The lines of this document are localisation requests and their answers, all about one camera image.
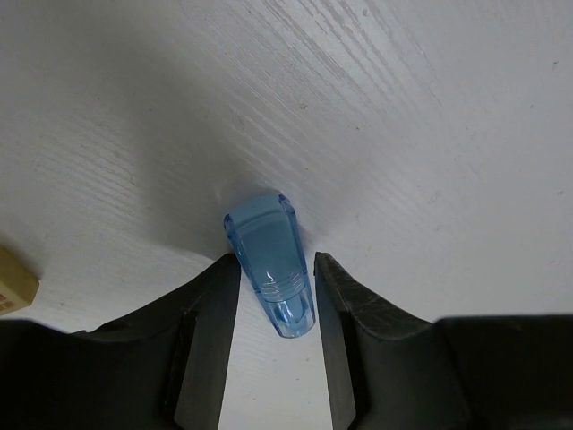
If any blue capped marker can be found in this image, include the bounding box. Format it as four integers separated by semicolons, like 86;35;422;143
223;193;315;339

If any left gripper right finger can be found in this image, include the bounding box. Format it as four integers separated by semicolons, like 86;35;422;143
314;253;572;429

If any small yellow sharpener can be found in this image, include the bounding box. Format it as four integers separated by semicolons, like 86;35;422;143
0;245;39;315

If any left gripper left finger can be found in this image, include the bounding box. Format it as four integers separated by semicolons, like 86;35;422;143
1;254;241;429

